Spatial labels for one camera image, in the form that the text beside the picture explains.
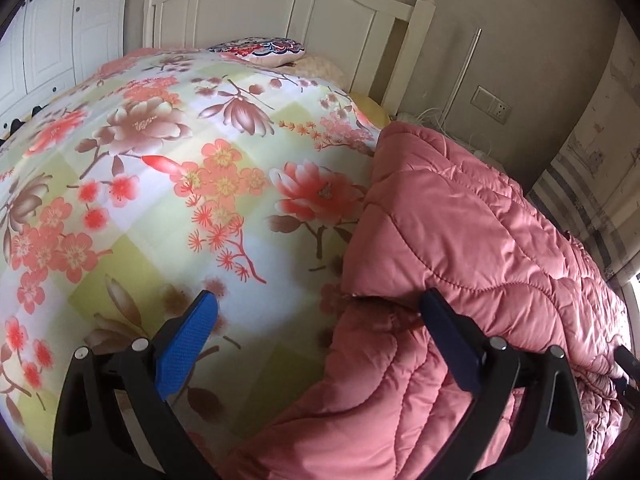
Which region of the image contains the floral quilt with pink underside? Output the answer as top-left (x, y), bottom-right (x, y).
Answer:
top-left (1, 49), bottom-right (629, 479)

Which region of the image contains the white bedside table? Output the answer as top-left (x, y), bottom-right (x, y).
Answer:
top-left (395, 107), bottom-right (506, 174)

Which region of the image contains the yellow bed sheet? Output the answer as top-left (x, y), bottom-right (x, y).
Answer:
top-left (349, 92), bottom-right (390, 129)

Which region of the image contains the white wooden headboard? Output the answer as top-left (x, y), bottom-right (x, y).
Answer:
top-left (142, 0), bottom-right (436, 115)

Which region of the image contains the beige lace pillow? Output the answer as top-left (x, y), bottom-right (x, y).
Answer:
top-left (280, 54), bottom-right (348, 90)

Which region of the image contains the beige patterned curtain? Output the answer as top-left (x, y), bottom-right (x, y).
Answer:
top-left (527, 18), bottom-right (639, 286)

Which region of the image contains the wall socket plate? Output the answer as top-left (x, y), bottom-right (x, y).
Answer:
top-left (471, 86), bottom-right (511, 125)

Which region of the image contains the red blue patterned pillow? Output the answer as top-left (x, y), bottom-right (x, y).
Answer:
top-left (208, 37), bottom-right (306, 68)

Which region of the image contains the black object at bedside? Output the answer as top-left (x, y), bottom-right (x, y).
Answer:
top-left (0, 105), bottom-right (47, 145)

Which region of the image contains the white wardrobe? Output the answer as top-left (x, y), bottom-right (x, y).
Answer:
top-left (1, 0), bottom-right (126, 139)

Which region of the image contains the white cable on nightstand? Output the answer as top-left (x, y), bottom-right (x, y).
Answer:
top-left (412, 105), bottom-right (494, 157)

